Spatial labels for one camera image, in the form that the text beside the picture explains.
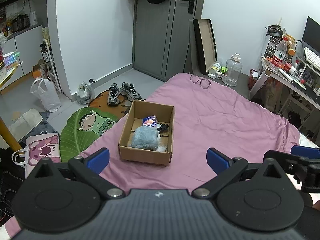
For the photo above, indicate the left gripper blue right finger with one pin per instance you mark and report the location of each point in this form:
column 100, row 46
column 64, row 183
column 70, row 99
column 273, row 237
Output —
column 228, row 171

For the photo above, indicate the red container under desk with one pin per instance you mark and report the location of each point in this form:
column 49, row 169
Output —
column 253, row 77

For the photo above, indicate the large clear water jug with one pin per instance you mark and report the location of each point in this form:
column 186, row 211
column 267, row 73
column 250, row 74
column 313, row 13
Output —
column 233, row 70

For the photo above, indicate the green cartoon leaf rug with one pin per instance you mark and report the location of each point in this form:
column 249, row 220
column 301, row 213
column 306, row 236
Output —
column 83, row 127

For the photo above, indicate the black framed cardboard tray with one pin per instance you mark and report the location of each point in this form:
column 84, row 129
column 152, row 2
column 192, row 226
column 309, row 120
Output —
column 205, row 44

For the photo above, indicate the grey sneaker left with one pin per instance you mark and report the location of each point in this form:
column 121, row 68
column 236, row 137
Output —
column 113, row 97

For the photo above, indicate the white stuffing plastic bag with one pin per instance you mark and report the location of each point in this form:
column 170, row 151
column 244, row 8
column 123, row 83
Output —
column 162, row 148

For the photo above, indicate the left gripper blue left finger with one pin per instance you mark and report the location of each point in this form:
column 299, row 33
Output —
column 87, row 170

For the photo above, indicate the grey sneaker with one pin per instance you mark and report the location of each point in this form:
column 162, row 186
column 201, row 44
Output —
column 113, row 97
column 128, row 90

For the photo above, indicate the yellow-label jar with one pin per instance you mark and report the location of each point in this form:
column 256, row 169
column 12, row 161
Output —
column 215, row 68

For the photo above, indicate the person's right hand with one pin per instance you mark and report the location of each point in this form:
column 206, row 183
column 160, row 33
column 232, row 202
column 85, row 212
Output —
column 317, row 205

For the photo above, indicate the clear trash plastic bag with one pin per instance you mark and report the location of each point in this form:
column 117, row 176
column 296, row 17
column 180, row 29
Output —
column 85, row 93

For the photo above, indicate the white keyboard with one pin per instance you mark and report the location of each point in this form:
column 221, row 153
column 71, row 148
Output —
column 312, row 58

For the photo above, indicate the grey door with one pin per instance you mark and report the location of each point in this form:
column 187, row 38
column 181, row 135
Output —
column 161, row 46

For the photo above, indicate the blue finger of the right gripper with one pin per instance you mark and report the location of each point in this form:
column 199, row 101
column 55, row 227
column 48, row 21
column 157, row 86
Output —
column 292, row 164
column 308, row 152

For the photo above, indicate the black computer monitor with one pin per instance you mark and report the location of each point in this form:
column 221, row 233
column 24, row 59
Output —
column 311, row 36

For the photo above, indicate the blue tissue pack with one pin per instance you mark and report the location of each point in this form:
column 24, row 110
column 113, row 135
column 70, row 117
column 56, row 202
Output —
column 150, row 121

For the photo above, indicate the grey sneaker right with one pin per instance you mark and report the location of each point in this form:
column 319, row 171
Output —
column 128, row 90

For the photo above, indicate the grey-blue fluffy plush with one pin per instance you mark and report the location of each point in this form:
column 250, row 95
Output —
column 145, row 138

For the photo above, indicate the red-label water bottle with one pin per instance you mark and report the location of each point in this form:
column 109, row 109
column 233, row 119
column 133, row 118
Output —
column 279, row 54

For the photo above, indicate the white desk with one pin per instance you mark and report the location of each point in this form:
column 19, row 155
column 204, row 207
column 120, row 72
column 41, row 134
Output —
column 307, row 94

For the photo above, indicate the pink cartoon tote bag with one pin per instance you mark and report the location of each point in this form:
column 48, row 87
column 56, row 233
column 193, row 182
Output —
column 37, row 147

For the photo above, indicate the brown cardboard box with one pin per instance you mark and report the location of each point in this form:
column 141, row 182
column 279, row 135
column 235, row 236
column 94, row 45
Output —
column 140, row 109

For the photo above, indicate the dark-framed eyeglasses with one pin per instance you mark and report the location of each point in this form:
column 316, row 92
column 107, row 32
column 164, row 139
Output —
column 203, row 82

